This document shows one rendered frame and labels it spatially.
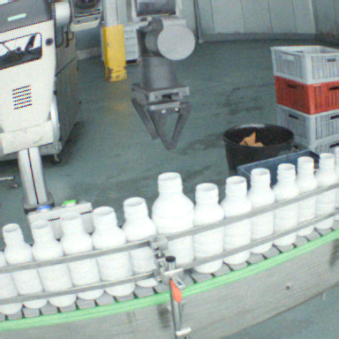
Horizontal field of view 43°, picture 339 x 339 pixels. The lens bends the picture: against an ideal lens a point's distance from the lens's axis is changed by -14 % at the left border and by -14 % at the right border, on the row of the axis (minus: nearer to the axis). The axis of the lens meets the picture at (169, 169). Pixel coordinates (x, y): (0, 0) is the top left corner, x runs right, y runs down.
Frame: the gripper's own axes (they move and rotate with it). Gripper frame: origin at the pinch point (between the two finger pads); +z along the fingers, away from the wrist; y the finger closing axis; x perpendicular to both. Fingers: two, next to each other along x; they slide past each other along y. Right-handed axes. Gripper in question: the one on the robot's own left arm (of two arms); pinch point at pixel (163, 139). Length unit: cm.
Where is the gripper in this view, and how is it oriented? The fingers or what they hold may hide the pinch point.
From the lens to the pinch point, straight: 79.0
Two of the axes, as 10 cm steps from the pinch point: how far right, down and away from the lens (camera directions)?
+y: -3.5, -3.0, 8.9
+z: 0.8, 9.3, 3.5
